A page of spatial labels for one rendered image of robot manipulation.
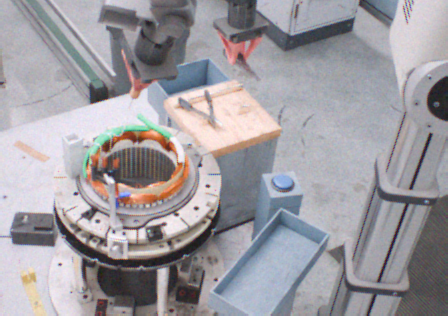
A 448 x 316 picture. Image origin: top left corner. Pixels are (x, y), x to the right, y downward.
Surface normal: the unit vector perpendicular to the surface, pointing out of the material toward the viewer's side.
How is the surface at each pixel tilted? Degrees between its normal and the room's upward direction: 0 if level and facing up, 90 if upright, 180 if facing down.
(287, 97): 0
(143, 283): 0
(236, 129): 0
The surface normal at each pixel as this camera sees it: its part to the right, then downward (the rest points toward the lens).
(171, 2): -0.06, 0.96
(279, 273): 0.08, -0.75
